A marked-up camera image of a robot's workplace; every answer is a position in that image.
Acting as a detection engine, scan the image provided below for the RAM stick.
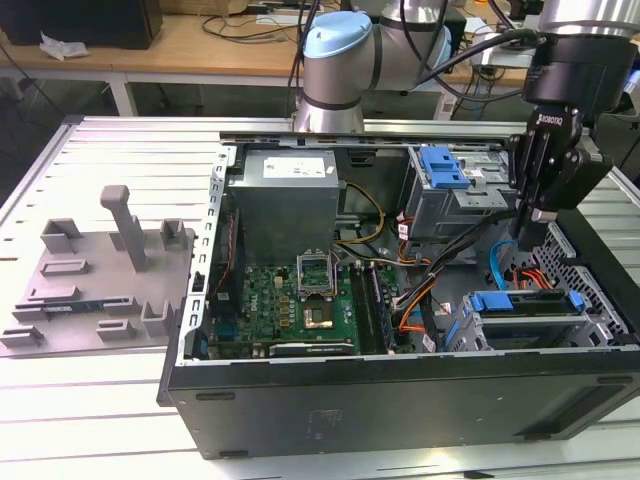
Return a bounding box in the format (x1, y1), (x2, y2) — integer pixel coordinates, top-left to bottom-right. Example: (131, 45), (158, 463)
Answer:
(42, 301), (109, 314)

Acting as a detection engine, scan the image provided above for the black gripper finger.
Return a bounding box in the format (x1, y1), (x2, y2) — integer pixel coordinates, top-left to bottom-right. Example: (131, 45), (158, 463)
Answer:
(508, 130), (540, 252)
(529, 148), (587, 252)

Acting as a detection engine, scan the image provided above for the wooden desk white frame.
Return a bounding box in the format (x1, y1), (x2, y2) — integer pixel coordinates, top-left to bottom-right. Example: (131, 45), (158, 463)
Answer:
(0, 12), (640, 119)

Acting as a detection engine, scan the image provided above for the black graphics card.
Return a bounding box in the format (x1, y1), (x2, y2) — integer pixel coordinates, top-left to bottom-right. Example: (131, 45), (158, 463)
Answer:
(267, 339), (354, 357)

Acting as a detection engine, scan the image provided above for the grey power supply unit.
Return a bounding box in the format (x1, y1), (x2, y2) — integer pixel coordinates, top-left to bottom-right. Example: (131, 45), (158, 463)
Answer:
(227, 148), (344, 266)

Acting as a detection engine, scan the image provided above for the crumpled white plastic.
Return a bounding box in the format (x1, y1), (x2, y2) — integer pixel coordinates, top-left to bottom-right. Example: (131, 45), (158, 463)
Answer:
(39, 32), (91, 61)

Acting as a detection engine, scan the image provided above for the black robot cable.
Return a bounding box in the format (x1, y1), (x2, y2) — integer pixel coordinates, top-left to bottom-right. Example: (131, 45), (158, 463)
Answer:
(399, 0), (551, 96)

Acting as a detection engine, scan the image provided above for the yellow black power wire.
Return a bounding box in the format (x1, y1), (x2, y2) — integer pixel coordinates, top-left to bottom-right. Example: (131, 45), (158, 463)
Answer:
(333, 180), (386, 247)

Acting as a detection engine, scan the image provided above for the orange yellow wire bundle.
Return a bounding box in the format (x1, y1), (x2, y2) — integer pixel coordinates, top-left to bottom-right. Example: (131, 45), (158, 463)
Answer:
(392, 252), (436, 332)

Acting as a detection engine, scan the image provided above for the blue data wire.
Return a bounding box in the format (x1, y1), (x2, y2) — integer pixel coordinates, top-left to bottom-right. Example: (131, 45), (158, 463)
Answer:
(399, 238), (519, 352)

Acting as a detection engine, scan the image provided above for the green motherboard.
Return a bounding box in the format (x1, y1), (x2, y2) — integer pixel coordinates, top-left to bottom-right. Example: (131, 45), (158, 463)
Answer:
(207, 262), (416, 356)

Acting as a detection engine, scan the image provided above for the grey parts rack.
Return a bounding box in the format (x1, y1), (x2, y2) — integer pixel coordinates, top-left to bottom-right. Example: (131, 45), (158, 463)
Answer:
(0, 184), (199, 360)

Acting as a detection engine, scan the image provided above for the black RAM slot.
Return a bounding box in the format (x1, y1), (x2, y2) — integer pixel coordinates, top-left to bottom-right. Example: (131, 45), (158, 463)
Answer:
(349, 262), (370, 351)
(356, 262), (378, 351)
(363, 263), (386, 351)
(370, 264), (395, 351)

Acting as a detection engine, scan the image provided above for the blue plastic drive latch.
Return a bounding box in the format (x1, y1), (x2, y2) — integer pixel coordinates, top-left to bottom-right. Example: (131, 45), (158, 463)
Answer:
(419, 143), (471, 189)

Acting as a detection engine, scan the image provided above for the black PC case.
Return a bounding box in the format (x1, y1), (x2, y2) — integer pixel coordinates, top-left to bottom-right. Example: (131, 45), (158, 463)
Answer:
(156, 119), (640, 459)

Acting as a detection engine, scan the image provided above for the grey metal drive cage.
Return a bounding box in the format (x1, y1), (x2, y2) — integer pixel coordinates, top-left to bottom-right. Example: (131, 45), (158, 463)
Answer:
(404, 142), (524, 256)

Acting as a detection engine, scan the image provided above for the CPU socket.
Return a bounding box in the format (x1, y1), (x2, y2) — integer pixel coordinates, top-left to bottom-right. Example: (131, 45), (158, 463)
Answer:
(301, 297), (335, 331)

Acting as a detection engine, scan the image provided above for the orange red power wire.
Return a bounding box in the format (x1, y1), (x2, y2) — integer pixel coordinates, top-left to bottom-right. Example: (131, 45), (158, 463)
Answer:
(512, 267), (557, 292)

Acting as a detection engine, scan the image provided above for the large black box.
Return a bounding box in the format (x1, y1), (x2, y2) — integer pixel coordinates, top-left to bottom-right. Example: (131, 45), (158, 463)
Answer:
(0, 0), (164, 51)

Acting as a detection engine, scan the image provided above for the black wire bundle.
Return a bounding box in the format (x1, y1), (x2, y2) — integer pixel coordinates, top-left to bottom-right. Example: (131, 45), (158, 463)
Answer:
(422, 207), (519, 349)

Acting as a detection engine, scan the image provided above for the metal socket cover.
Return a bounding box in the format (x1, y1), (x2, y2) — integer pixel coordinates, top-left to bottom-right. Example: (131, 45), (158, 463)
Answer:
(296, 247), (335, 301)

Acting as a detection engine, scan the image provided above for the grey metal disk bay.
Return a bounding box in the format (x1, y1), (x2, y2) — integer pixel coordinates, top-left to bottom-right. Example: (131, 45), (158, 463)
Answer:
(442, 289), (629, 351)

